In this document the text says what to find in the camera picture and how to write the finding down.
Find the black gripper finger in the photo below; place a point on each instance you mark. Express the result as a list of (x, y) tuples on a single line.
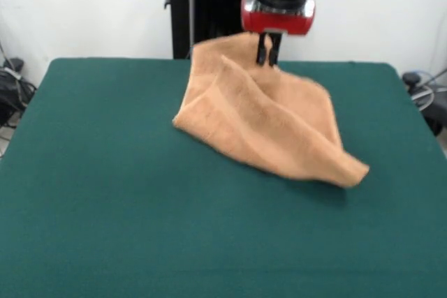
[(261, 55), (273, 55)]

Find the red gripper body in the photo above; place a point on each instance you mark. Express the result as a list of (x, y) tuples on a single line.
[(276, 24)]

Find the tan terry towel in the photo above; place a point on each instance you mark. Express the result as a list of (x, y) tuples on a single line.
[(251, 113)]

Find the dark green table cloth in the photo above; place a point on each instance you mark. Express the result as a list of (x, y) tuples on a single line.
[(104, 242)]

